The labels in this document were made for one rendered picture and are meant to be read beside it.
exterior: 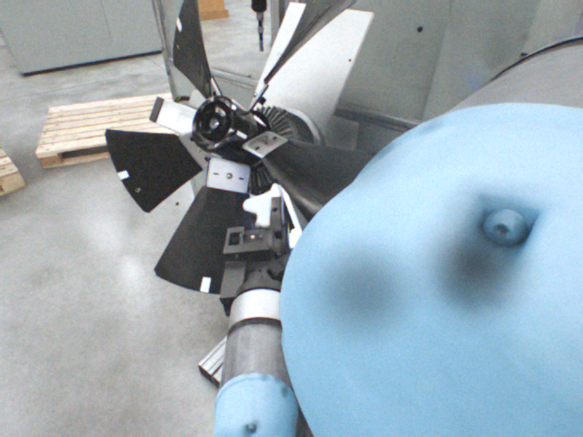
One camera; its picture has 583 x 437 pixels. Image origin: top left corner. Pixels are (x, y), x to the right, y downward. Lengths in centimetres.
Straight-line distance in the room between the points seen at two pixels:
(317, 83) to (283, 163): 38
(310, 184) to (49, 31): 559
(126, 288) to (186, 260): 141
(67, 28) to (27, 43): 52
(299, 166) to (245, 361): 43
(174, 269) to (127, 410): 106
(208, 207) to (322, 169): 26
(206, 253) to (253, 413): 51
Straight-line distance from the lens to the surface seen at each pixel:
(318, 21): 76
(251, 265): 47
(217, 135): 76
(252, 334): 38
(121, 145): 100
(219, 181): 79
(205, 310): 197
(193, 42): 95
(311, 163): 70
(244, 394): 35
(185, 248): 80
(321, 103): 100
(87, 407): 187
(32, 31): 606
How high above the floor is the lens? 153
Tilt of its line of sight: 40 degrees down
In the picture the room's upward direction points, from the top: straight up
